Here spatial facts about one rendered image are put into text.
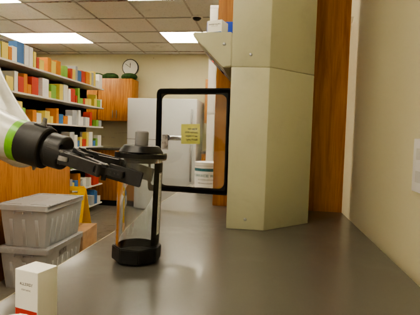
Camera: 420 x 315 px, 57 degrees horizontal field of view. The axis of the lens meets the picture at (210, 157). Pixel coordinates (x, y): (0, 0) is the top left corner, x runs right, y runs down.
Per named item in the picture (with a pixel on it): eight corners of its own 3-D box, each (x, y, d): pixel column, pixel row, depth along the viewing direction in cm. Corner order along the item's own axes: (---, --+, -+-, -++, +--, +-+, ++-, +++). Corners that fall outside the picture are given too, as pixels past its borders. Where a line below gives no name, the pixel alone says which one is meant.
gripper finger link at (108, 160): (74, 165, 83) (74, 164, 85) (125, 175, 87) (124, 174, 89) (79, 147, 83) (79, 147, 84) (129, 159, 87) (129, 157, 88)
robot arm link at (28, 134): (32, 164, 89) (6, 167, 80) (43, 115, 88) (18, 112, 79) (55, 171, 89) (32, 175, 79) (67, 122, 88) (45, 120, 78)
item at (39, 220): (84, 230, 347) (85, 194, 345) (47, 250, 287) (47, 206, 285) (41, 228, 352) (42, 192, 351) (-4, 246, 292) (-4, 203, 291)
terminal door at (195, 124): (229, 195, 144) (233, 87, 142) (154, 190, 152) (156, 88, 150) (230, 195, 145) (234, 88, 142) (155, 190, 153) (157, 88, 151)
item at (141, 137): (167, 162, 85) (169, 132, 85) (155, 165, 76) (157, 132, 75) (127, 159, 86) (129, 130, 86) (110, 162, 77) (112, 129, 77)
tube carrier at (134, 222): (167, 247, 87) (172, 152, 86) (154, 262, 76) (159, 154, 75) (121, 242, 88) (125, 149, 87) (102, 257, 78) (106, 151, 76)
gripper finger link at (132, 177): (111, 163, 77) (109, 163, 77) (144, 172, 76) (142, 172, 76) (107, 177, 78) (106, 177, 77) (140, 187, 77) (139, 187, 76)
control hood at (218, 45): (238, 82, 143) (239, 55, 142) (230, 66, 111) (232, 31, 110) (207, 82, 144) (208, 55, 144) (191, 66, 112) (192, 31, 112)
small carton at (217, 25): (227, 42, 124) (228, 24, 123) (221, 39, 119) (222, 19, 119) (213, 44, 126) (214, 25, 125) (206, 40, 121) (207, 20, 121)
